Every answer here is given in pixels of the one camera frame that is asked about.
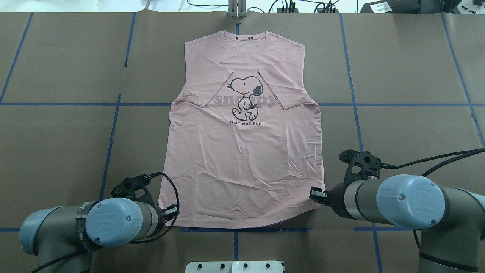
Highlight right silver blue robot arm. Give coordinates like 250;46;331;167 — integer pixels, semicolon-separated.
309;174;485;273

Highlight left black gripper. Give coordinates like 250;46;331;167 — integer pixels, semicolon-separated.
153;204;180;235

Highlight black camera cable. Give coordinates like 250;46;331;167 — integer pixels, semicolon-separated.
381;147;485;251
30;172;181;273

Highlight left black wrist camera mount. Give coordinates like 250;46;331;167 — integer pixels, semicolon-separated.
111;173;156;206

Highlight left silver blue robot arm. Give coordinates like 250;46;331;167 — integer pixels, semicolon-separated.
19;198;180;273

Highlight left black camera cable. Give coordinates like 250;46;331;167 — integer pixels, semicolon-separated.
30;172;181;273

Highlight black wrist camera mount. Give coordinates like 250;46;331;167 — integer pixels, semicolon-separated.
111;173;156;206
338;150;382;185

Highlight black box with label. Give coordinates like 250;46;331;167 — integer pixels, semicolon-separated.
359;0;462;14

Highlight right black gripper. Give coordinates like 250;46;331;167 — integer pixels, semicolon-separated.
309;183;347;218

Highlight right black camera cable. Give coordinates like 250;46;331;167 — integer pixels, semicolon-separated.
381;147;485;251

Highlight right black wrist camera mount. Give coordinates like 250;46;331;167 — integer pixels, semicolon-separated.
338;150;382;185

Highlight white mounting pillar with base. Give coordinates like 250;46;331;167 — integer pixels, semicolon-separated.
185;260;286;273

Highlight pink snoopy t-shirt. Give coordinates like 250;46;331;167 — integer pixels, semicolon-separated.
163;31;325;229

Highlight aluminium frame post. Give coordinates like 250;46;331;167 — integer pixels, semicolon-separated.
228;0;247;18

